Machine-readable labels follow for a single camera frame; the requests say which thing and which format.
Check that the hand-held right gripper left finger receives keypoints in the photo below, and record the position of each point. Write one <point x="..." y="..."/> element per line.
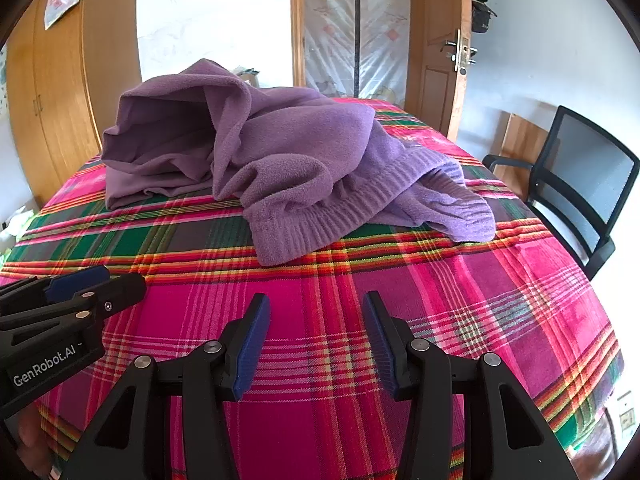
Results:
<point x="252" y="345"/>

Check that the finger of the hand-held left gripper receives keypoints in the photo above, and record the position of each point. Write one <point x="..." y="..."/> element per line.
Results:
<point x="122" y="292"/>
<point x="75" y="282"/>

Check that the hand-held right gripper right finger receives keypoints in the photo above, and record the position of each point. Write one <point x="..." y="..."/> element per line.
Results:
<point x="377" y="345"/>

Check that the purple fleece garment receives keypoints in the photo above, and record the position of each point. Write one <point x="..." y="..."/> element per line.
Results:
<point x="300" y="160"/>

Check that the person's left hand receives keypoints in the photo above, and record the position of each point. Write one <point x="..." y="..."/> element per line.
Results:
<point x="35" y="440"/>

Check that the pink plaid blanket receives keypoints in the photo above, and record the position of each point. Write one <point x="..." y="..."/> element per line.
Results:
<point x="315" y="335"/>

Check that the wooden wardrobe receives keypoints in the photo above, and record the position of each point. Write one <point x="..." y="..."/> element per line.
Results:
<point x="60" y="85"/>

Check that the wooden board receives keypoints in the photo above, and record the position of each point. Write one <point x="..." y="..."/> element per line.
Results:
<point x="520" y="150"/>

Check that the wooden door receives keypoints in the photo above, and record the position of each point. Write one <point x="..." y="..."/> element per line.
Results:
<point x="435" y="85"/>

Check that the black mesh office chair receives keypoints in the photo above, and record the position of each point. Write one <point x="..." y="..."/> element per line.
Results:
<point x="590" y="170"/>

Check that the metal door lock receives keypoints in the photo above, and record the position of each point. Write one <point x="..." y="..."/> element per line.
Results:
<point x="460" y="52"/>

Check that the wall socket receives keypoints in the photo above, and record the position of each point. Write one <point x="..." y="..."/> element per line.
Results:
<point x="627" y="412"/>

